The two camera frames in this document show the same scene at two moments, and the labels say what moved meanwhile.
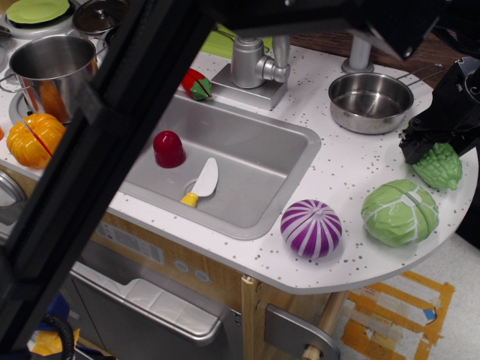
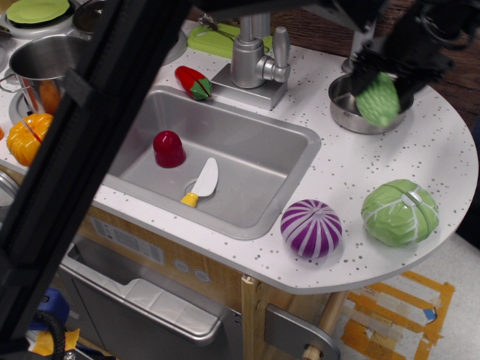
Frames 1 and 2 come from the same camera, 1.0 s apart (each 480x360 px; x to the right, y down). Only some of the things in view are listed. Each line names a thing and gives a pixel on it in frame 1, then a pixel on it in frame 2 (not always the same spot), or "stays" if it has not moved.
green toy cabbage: x=399 y=213 stays
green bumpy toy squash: x=441 y=167 -> x=379 y=103
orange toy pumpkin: x=33 y=140 stays
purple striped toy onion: x=311 y=229 stays
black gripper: x=454 y=109 -> x=418 y=37
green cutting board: x=221 y=42 stays
